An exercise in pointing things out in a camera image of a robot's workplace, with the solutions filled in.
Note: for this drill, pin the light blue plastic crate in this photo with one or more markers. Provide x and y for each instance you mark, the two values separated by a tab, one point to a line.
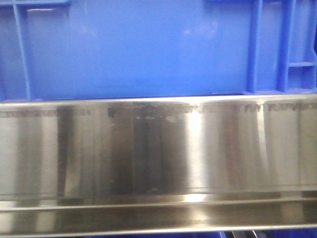
97	49

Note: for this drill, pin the stainless steel shelf front rail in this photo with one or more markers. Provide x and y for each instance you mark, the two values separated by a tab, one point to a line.
155	165

